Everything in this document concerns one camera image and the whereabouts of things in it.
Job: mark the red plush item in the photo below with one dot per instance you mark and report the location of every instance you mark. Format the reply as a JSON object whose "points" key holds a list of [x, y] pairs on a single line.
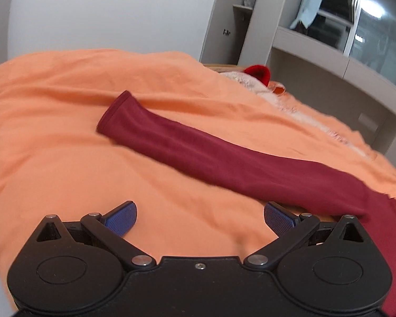
{"points": [[257, 72]]}

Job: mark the maroon long-sleeve top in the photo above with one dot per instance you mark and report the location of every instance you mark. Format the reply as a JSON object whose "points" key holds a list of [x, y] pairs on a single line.
{"points": [[217, 158]]}

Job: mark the orange blanket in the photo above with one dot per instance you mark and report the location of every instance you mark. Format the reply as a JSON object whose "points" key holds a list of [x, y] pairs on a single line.
{"points": [[69, 158]]}

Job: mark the white wall socket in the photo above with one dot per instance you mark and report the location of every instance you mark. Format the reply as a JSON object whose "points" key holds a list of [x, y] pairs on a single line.
{"points": [[368, 120]]}

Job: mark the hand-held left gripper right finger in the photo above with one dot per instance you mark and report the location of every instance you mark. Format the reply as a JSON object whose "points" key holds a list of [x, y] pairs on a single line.
{"points": [[279, 218]]}

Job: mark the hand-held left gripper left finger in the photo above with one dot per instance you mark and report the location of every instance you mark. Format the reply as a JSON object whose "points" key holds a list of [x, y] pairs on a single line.
{"points": [[122, 218]]}

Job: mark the grey built-in cabinet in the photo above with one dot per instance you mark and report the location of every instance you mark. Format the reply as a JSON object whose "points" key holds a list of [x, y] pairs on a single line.
{"points": [[260, 23]]}

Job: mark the small orange cloth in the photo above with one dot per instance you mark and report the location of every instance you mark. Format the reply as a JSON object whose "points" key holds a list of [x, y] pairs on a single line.
{"points": [[279, 88]]}

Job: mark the wooden bed frame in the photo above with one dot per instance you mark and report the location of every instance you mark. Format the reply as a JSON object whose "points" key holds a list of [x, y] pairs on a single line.
{"points": [[217, 66]]}

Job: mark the light blue hanging cloth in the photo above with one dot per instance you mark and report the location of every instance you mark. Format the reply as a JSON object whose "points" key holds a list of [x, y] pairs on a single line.
{"points": [[310, 3]]}

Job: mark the window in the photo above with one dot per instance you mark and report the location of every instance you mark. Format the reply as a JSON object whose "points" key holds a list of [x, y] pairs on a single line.
{"points": [[373, 16]]}

